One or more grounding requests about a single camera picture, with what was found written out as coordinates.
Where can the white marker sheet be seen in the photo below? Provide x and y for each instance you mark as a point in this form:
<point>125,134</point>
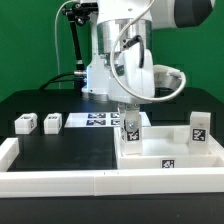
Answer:
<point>101,119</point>

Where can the white square table top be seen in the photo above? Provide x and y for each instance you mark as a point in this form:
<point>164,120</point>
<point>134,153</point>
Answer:
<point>167,147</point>

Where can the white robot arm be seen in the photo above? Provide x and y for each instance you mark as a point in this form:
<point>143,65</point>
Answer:
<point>118,25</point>

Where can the white U-shaped fence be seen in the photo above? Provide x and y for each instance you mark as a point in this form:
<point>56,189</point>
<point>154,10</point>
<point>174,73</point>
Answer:
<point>102,183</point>

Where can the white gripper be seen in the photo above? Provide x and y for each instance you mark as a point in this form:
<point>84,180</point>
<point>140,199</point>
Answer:
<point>139,80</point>

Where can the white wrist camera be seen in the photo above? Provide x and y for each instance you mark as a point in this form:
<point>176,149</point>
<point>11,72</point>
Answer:
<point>166,77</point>

